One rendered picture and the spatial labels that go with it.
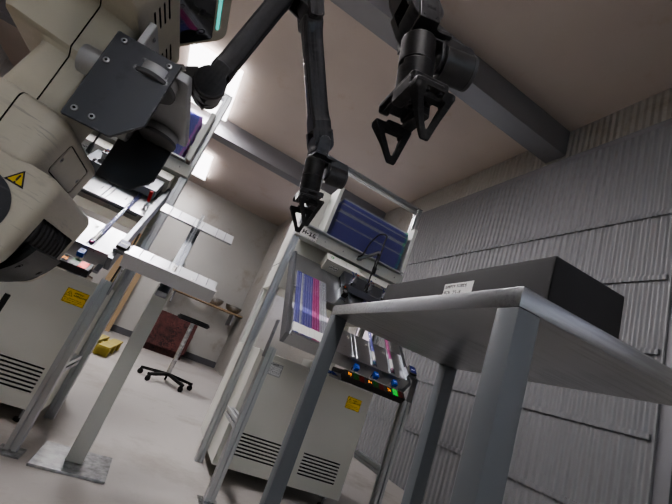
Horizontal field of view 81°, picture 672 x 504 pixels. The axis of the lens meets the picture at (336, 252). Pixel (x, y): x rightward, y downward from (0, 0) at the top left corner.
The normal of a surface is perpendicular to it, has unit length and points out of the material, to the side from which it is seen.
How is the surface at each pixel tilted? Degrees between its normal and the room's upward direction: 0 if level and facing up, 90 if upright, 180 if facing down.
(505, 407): 90
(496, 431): 90
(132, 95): 90
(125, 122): 90
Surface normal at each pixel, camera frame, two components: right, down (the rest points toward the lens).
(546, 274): -0.86, -0.44
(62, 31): 0.37, -0.16
